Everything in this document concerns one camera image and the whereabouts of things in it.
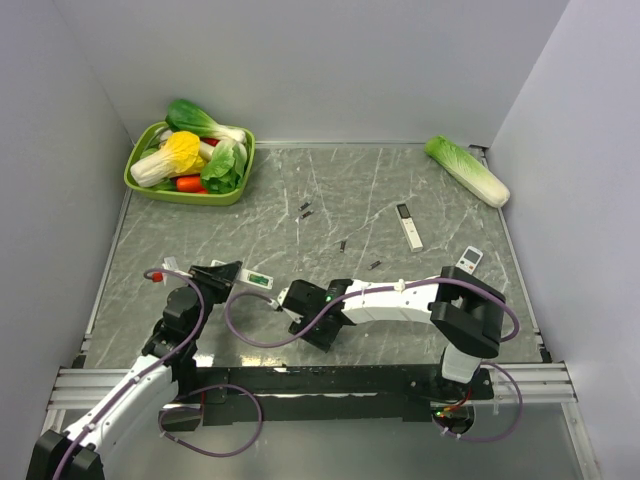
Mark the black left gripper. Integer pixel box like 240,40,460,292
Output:
184,260,241,340

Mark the long white remote control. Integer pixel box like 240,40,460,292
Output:
234,267,274,290

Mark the green AAA battery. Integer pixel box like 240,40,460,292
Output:
249,274,270,285

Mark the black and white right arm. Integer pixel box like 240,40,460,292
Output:
277,266,505,399

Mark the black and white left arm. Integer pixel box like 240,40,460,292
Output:
26,261,242,479

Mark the slim white remote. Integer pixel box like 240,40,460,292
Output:
396,203,423,253

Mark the small white display remote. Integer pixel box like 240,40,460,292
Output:
456,246,483,275

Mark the green plastic basket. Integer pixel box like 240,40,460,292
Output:
124,122,256,206

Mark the orange toy carrot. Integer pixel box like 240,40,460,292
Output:
175,175,204,193

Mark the green leafy toy lettuce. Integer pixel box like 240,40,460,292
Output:
200,140,248,194

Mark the yellow toy napa cabbage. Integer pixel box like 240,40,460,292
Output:
130,131,207,188

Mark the red toy pepper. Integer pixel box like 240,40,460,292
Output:
201,138,219,147

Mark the toy bok choy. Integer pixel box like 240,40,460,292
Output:
165,99,246,143

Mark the green white napa cabbage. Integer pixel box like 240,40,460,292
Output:
424,136,510,208

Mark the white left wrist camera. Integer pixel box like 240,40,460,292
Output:
150,256,188,288

